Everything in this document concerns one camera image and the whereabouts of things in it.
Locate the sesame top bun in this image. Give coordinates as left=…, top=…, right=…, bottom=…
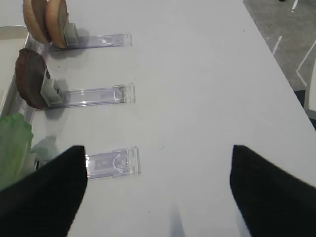
left=23, top=0, right=51, bottom=44

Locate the clear bun holder rail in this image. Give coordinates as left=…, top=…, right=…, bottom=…
left=46, top=22, right=132, bottom=51

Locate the standing green lettuce leaf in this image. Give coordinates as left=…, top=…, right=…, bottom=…
left=0, top=114, right=33, bottom=189

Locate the clear patty holder rail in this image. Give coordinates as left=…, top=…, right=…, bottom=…
left=40, top=79, right=135, bottom=109

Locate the standing brown meat patty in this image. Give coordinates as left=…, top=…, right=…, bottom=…
left=15, top=48, right=48, bottom=110

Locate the plain bun half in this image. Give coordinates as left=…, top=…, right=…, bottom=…
left=45, top=0, right=68, bottom=48

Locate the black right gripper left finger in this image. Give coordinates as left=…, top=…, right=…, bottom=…
left=0, top=146, right=88, bottom=237

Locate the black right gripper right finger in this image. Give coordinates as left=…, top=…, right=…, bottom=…
left=230, top=145, right=316, bottom=237

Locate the clear lettuce holder rail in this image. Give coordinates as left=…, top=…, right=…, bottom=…
left=24, top=146, right=141, bottom=180

